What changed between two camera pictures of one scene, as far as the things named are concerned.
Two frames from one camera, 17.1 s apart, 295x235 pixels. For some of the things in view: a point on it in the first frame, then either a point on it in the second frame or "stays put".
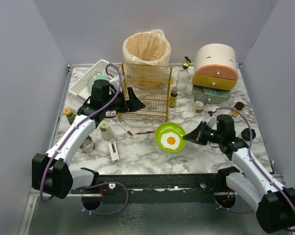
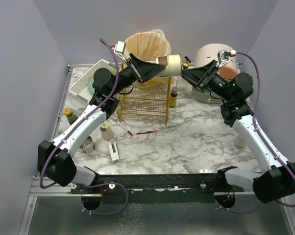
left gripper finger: [134, 104] -> [145, 70]
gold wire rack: [151, 84] stays put
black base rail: [156, 187] stays put
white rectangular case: [114, 152] stays put
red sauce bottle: [70, 114] stays put
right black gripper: [202, 134] -> [208, 75]
